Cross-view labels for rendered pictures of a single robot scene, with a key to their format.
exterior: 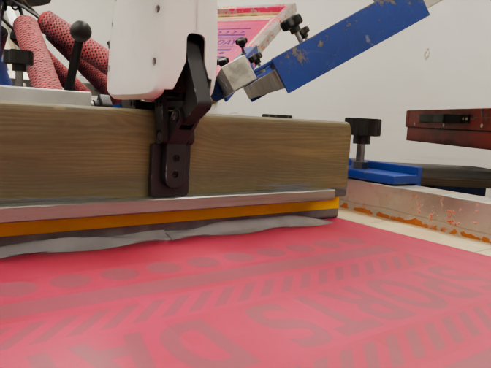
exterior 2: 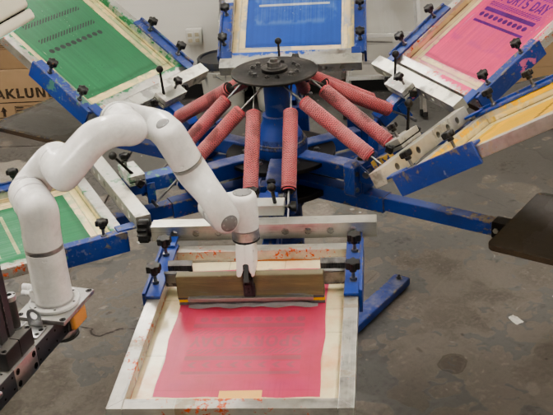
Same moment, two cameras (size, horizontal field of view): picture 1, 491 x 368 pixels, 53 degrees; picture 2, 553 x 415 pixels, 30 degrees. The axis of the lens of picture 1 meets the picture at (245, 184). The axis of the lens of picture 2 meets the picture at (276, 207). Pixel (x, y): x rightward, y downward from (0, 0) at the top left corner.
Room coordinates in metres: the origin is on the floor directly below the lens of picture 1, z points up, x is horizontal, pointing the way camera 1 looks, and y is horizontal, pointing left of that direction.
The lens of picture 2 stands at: (-1.33, -1.67, 2.46)
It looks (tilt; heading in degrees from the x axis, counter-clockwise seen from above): 26 degrees down; 43
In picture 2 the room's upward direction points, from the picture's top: 5 degrees counter-clockwise
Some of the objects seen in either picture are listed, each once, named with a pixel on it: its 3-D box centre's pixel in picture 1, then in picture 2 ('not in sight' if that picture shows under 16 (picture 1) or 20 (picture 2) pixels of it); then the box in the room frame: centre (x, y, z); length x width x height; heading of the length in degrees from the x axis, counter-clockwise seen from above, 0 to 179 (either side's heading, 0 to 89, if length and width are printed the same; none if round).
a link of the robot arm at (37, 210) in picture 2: not in sight; (37, 217); (-0.09, 0.28, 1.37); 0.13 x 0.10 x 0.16; 67
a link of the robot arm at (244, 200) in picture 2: not in sight; (229, 211); (0.36, 0.09, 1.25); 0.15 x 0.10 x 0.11; 157
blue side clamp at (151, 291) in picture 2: not in sight; (162, 277); (0.33, 0.36, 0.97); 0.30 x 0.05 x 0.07; 36
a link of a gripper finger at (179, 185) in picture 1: (177, 153); (248, 287); (0.36, 0.05, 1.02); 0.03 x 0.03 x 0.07; 36
